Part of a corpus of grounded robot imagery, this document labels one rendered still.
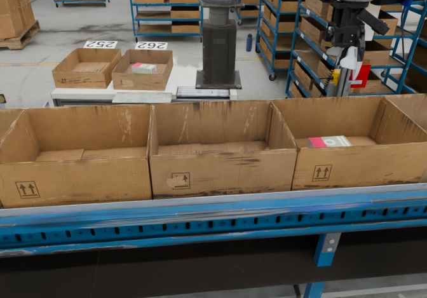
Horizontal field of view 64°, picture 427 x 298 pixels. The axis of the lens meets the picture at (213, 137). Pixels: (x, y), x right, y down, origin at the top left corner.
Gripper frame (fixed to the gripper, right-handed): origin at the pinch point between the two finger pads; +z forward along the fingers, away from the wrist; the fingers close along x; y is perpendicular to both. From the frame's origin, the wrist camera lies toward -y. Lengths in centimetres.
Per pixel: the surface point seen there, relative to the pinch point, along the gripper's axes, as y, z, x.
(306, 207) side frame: 18.4, 27.1, 27.9
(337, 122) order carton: -4.2, 22.9, -7.7
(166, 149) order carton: 57, 28, -5
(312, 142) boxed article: 7.1, 25.6, 0.0
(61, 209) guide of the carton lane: 83, 24, 24
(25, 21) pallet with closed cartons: 264, 87, -432
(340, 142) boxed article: -2.8, 25.8, 0.4
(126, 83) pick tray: 79, 37, -84
